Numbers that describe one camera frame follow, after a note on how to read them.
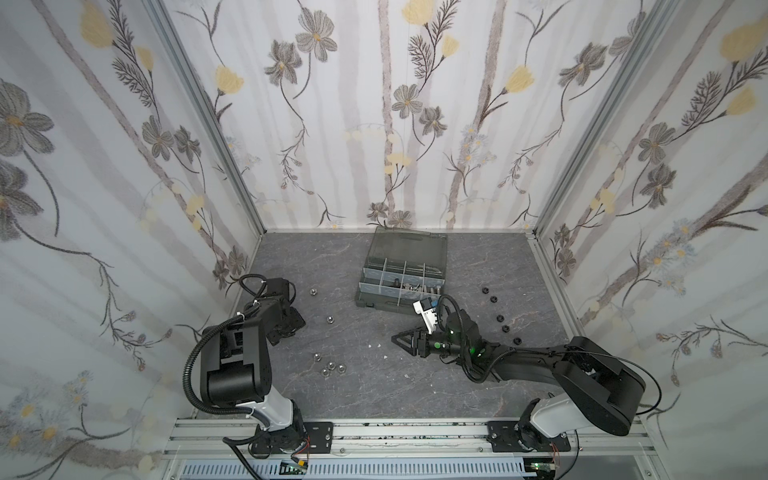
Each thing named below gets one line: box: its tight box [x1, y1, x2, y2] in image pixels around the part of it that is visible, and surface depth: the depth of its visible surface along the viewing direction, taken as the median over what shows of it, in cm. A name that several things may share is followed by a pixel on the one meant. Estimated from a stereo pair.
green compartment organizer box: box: [355, 226, 449, 315], surface depth 104 cm
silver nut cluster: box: [313, 353, 347, 377], surface depth 87 cm
